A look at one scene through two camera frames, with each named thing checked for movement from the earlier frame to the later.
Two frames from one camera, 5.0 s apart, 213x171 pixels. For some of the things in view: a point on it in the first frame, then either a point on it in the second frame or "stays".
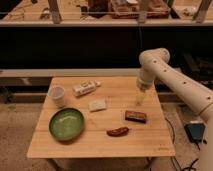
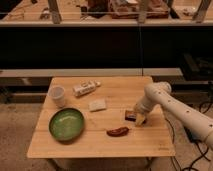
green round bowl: [66, 124] stays
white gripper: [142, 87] -> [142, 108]
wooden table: [99, 117] stays
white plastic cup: [57, 93] stays
